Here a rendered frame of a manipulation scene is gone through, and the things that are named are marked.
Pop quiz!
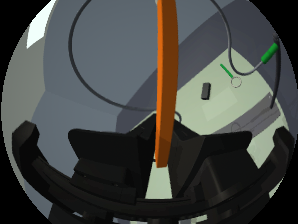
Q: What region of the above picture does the orange handle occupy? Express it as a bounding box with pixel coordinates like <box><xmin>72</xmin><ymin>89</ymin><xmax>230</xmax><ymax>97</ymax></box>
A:
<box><xmin>156</xmin><ymin>0</ymin><xmax>178</xmax><ymax>168</ymax></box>

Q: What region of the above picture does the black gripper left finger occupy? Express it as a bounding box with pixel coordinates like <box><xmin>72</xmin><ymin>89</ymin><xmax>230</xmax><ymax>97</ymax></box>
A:
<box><xmin>68</xmin><ymin>113</ymin><xmax>157</xmax><ymax>198</ymax></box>

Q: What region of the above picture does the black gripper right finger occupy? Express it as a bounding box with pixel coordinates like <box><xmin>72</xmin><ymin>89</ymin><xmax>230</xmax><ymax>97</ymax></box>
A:
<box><xmin>168</xmin><ymin>119</ymin><xmax>253</xmax><ymax>198</ymax></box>

